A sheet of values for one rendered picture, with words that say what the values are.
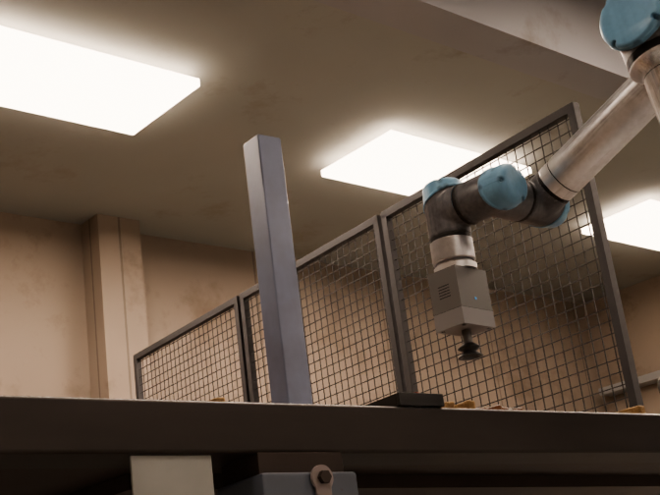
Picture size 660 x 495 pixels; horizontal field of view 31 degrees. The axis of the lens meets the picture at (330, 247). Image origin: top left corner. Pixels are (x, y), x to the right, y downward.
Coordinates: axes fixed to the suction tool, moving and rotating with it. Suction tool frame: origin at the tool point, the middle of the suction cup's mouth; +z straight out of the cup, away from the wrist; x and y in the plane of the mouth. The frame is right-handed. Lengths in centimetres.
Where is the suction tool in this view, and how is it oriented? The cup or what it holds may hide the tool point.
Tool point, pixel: (470, 357)
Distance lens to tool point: 201.0
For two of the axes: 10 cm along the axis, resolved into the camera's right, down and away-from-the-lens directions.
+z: 1.3, 9.4, -3.3
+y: -7.2, -1.4, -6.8
